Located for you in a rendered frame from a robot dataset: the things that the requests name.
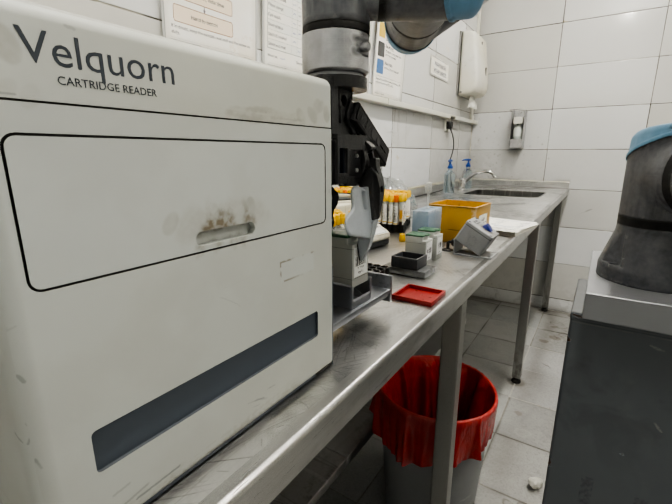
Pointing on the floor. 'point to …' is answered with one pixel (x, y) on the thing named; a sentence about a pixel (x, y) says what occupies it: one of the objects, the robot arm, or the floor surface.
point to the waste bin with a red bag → (426, 410)
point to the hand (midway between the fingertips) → (345, 246)
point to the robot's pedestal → (612, 415)
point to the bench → (379, 367)
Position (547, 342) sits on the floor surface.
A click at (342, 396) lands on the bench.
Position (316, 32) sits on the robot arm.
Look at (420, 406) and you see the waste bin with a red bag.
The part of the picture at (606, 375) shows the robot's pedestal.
